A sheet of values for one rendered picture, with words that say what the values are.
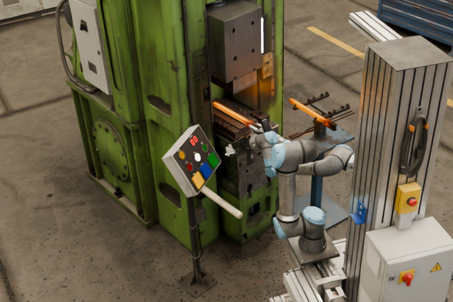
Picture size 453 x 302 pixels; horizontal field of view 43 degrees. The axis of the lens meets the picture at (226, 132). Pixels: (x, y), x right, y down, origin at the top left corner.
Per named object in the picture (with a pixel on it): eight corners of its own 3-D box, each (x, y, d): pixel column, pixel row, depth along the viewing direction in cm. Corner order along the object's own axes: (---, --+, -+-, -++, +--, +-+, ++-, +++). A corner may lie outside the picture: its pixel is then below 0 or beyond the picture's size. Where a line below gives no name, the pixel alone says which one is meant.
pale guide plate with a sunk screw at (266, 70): (272, 74, 391) (272, 52, 382) (263, 79, 387) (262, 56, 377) (269, 73, 393) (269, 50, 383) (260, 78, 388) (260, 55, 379)
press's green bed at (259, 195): (277, 224, 440) (278, 176, 414) (241, 249, 420) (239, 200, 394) (229, 191, 475) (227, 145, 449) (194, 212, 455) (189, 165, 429)
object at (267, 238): (299, 234, 430) (299, 232, 429) (242, 274, 399) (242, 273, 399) (263, 208, 455) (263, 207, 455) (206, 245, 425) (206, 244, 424)
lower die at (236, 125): (257, 129, 385) (257, 118, 380) (235, 141, 374) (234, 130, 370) (216, 106, 412) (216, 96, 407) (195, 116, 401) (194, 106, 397)
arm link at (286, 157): (306, 240, 295) (305, 147, 271) (278, 245, 293) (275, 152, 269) (298, 226, 306) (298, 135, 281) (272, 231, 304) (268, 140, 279)
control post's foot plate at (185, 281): (220, 282, 395) (219, 273, 390) (195, 299, 383) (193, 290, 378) (200, 265, 409) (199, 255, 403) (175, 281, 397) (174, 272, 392)
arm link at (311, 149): (325, 136, 275) (298, 141, 323) (303, 139, 273) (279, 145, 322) (329, 160, 274) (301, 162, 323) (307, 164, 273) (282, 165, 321)
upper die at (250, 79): (257, 83, 365) (256, 69, 360) (233, 94, 355) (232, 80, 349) (214, 62, 392) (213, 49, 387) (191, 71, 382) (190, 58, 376)
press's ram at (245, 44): (272, 63, 367) (272, 3, 345) (226, 83, 347) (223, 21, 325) (228, 43, 394) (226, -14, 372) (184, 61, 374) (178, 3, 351)
